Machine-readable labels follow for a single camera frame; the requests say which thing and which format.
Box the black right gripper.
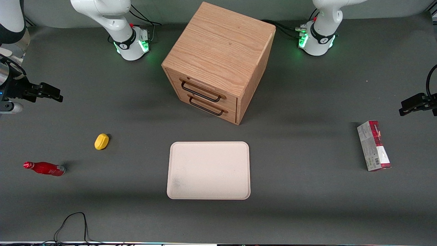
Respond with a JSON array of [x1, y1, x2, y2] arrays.
[[0, 55, 64, 103]]

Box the wooden drawer cabinet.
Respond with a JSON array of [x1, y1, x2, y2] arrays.
[[161, 2, 276, 125]]

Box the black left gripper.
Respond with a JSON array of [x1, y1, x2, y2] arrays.
[[399, 92, 437, 117]]

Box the white plastic tray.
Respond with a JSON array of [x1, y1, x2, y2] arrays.
[[167, 141, 251, 200]]

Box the black metal drawer handle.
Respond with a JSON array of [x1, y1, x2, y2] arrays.
[[188, 96, 227, 116], [180, 79, 227, 103]]

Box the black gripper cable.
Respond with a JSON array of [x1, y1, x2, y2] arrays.
[[425, 64, 437, 99]]

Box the thin black looped cable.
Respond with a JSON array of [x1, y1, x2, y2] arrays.
[[53, 212, 101, 245]]

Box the red and white carton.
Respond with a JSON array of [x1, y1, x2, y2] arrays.
[[357, 120, 392, 172]]

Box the red coke bottle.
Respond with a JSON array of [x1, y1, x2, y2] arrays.
[[23, 161, 66, 177]]

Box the yellow lemon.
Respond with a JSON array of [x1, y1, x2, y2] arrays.
[[94, 133, 111, 151]]

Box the black arm base cables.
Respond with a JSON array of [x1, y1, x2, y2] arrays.
[[261, 10, 320, 40], [129, 5, 163, 43]]

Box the wooden drawer front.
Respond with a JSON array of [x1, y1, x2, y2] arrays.
[[185, 93, 238, 124], [169, 72, 238, 110]]

